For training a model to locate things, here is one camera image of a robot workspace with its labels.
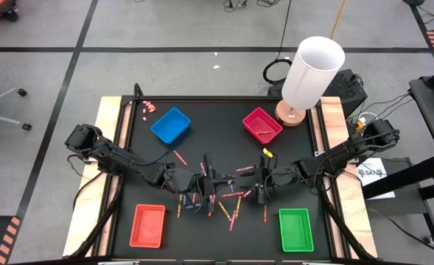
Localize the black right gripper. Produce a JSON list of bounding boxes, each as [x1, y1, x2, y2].
[[235, 156, 295, 205]]

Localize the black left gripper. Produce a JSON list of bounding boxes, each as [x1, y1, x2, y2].
[[181, 154, 237, 202]]

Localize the red plastic basket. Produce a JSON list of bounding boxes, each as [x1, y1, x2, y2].
[[242, 107, 284, 145]]

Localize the green plastic basket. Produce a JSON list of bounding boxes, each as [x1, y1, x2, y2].
[[278, 208, 315, 253]]

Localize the blue plastic basket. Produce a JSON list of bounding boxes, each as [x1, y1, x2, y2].
[[150, 107, 192, 145]]

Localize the orange plastic basket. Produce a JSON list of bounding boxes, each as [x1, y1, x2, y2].
[[129, 204, 167, 249]]

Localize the white shade wooden base lamp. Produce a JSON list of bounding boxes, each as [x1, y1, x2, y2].
[[274, 35, 346, 128]]

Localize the white printed paper sheet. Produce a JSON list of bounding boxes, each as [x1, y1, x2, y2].
[[355, 157, 397, 201]]

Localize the black equipment box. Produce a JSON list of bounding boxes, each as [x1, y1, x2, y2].
[[267, 68, 369, 119]]

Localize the black side table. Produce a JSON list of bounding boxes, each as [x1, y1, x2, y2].
[[362, 61, 434, 246]]

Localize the black coiled cable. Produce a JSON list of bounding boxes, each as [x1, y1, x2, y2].
[[262, 0, 295, 86]]

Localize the yellow cable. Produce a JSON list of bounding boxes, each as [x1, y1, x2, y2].
[[329, 0, 348, 40]]

